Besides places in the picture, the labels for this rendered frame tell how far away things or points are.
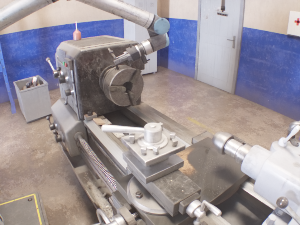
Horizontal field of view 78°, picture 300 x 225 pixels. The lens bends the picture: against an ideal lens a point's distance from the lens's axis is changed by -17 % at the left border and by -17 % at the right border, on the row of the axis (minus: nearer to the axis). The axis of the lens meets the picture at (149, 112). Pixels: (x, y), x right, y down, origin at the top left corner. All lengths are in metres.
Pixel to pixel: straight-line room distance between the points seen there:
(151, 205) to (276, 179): 0.43
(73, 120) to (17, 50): 3.23
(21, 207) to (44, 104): 2.09
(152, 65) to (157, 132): 4.58
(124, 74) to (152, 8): 3.83
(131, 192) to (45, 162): 1.93
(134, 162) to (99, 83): 0.83
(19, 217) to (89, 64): 1.20
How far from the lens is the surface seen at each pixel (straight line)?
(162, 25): 1.16
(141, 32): 4.93
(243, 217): 1.11
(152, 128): 0.73
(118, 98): 1.36
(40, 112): 3.58
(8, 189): 2.52
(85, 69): 1.44
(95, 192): 1.61
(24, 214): 1.75
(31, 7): 1.28
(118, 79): 1.33
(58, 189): 2.29
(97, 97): 1.53
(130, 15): 1.14
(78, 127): 1.60
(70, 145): 1.65
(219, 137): 0.85
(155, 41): 1.32
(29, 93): 3.44
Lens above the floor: 1.57
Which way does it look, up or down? 27 degrees down
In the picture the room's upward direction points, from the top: straight up
